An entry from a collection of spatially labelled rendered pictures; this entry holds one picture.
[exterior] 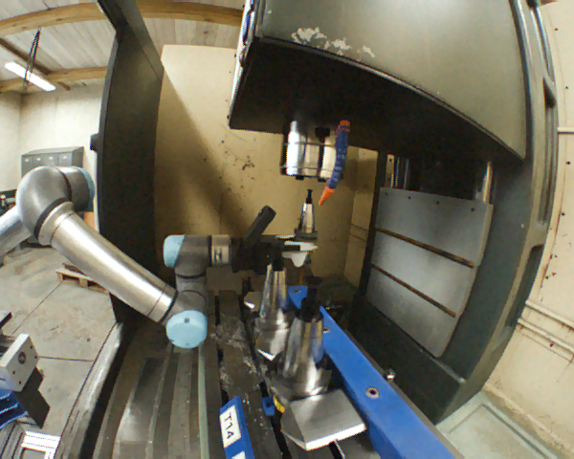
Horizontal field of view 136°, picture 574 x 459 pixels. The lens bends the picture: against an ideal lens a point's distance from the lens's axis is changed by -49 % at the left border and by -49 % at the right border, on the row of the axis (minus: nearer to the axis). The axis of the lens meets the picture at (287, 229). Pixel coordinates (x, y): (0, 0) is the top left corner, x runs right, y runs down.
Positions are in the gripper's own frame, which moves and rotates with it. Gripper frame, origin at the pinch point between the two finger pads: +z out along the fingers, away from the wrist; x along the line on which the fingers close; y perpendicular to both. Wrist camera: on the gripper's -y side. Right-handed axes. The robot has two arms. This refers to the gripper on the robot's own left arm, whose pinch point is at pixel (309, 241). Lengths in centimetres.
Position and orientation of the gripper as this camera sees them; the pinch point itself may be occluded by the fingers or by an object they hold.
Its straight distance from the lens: 59.0
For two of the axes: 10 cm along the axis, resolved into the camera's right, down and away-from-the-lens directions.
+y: -0.7, 9.7, 2.2
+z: 9.5, 0.0, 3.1
